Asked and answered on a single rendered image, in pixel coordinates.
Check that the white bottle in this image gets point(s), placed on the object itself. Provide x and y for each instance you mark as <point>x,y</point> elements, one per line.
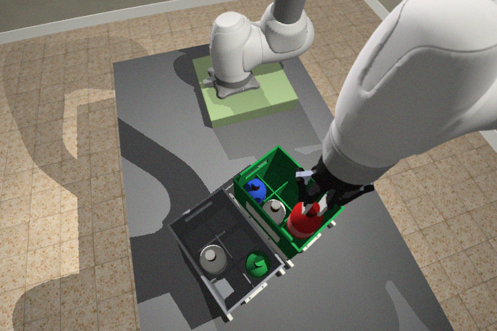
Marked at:
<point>213,259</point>
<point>275,209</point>

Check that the green crate with dividers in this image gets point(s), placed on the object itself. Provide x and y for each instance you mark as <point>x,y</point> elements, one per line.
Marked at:
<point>278,175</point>

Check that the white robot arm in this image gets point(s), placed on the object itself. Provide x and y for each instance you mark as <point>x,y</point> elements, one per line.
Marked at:
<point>427,75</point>

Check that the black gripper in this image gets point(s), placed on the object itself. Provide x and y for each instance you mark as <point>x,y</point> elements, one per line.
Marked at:
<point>324,183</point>

